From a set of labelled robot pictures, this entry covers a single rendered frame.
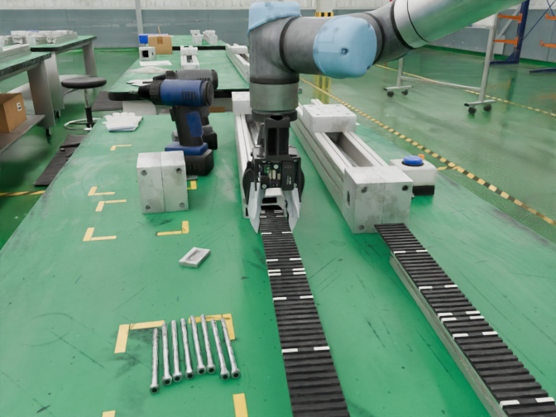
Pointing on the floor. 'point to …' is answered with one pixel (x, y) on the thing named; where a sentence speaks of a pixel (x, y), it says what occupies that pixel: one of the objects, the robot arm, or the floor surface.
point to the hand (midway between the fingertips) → (273, 222)
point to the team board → (455, 84)
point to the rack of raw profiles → (523, 39)
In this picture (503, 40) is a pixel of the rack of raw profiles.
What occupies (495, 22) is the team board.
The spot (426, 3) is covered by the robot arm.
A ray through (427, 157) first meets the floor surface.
